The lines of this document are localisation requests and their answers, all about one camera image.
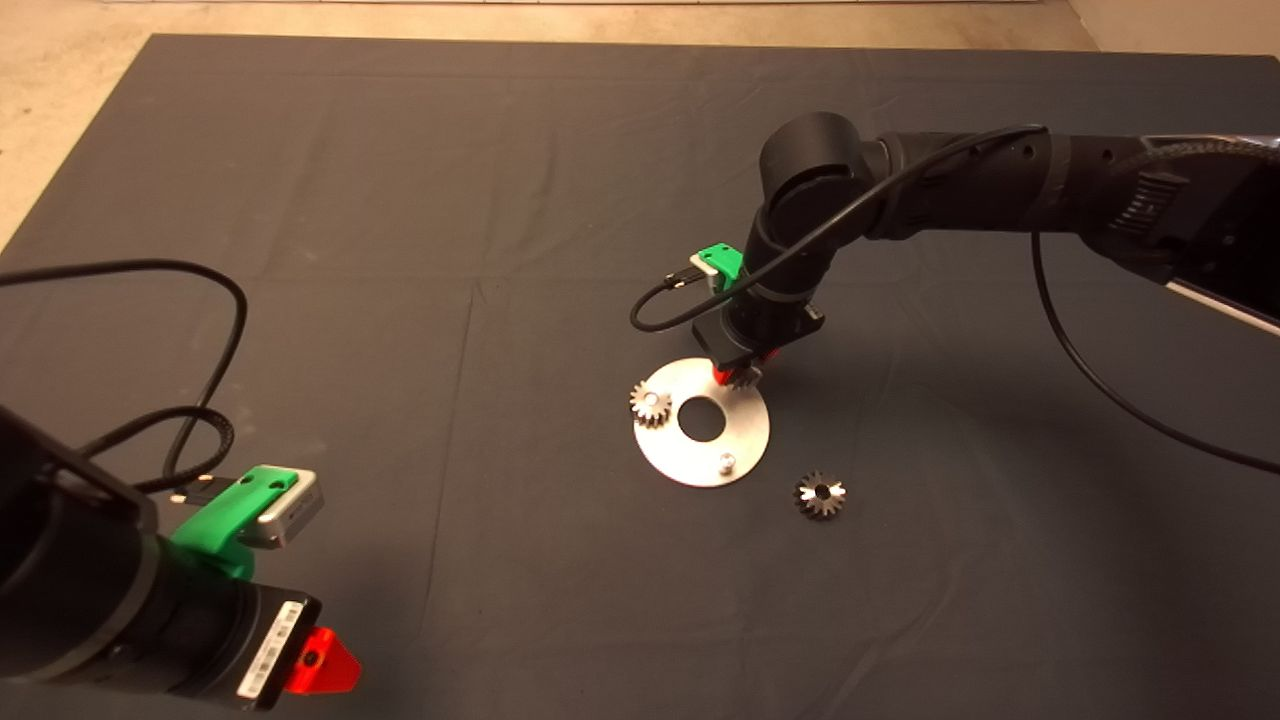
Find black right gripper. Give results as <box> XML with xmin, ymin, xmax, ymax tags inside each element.
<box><xmin>693</xmin><ymin>295</ymin><xmax>826</xmax><ymax>385</ymax></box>

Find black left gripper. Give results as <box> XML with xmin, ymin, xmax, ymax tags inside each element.
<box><xmin>150</xmin><ymin>555</ymin><xmax>362</xmax><ymax>713</ymax></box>

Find round metal carrier plate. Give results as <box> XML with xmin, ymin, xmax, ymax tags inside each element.
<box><xmin>632</xmin><ymin>358</ymin><xmax>771</xmax><ymax>488</ymax></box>

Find dark grey table cloth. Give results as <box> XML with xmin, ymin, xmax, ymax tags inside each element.
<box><xmin>0</xmin><ymin>35</ymin><xmax>1280</xmax><ymax>720</ymax></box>

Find green right camera mount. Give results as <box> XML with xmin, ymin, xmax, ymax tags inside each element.
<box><xmin>700</xmin><ymin>243</ymin><xmax>744</xmax><ymax>296</ymax></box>

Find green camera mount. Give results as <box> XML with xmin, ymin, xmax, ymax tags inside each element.
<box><xmin>170</xmin><ymin>465</ymin><xmax>299</xmax><ymax>581</ymax></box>
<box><xmin>700</xmin><ymin>243</ymin><xmax>744</xmax><ymax>296</ymax></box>

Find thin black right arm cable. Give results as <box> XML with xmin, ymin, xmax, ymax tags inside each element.
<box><xmin>630</xmin><ymin>125</ymin><xmax>1280</xmax><ymax>476</ymax></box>

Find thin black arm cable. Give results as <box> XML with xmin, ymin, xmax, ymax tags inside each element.
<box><xmin>630</xmin><ymin>125</ymin><xmax>1280</xmax><ymax>476</ymax></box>
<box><xmin>0</xmin><ymin>260</ymin><xmax>249</xmax><ymax>481</ymax></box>

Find silver left camera box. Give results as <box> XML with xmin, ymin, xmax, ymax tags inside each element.
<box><xmin>240</xmin><ymin>470</ymin><xmax>324</xmax><ymax>549</ymax></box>

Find green left camera mount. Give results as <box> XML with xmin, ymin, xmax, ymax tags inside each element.
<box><xmin>170</xmin><ymin>465</ymin><xmax>299</xmax><ymax>581</ymax></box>

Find braided black cable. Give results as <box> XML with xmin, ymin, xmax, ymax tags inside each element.
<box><xmin>1110</xmin><ymin>138</ymin><xmax>1280</xmax><ymax>201</ymax></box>
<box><xmin>80</xmin><ymin>405</ymin><xmax>236</xmax><ymax>496</ymax></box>

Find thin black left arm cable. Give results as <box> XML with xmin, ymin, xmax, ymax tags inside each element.
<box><xmin>0</xmin><ymin>260</ymin><xmax>249</xmax><ymax>481</ymax></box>

